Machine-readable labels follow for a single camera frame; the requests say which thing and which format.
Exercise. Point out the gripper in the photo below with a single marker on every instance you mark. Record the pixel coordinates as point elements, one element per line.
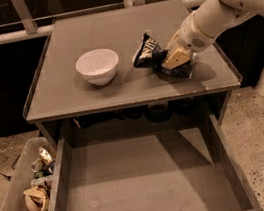
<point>190,37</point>

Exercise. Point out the blue chip bag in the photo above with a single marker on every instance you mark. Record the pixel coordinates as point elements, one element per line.
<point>150,55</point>

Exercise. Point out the open grey top drawer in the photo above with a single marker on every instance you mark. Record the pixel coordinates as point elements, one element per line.
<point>178,167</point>

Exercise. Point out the white ceramic bowl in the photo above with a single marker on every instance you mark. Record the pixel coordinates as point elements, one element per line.
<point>98,67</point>

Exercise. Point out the grey wooden cabinet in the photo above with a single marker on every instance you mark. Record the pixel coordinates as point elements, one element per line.
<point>59,92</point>

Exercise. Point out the crushed silver can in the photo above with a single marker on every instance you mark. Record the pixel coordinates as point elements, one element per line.
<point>45,155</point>

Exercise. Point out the green crushed can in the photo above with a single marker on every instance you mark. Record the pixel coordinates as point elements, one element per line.
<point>37,165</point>

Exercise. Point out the clear plastic bin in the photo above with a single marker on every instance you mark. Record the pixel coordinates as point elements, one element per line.
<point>21,180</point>

